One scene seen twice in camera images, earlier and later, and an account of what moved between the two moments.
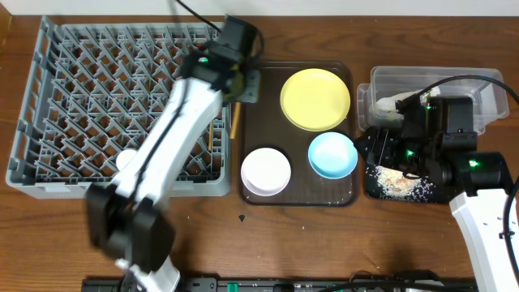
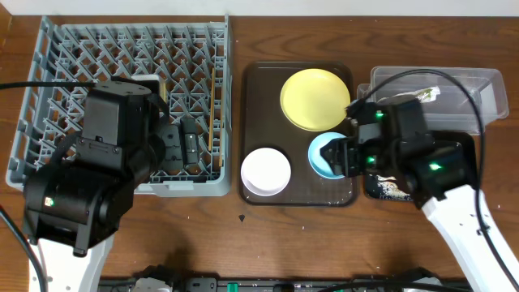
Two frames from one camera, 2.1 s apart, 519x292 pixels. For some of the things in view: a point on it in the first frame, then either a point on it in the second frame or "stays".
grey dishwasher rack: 91,89 stays
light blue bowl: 332,155 stays
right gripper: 380,147 -> 342,152
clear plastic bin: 376,100 stays
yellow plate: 316,100 stays
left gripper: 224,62 -> 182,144
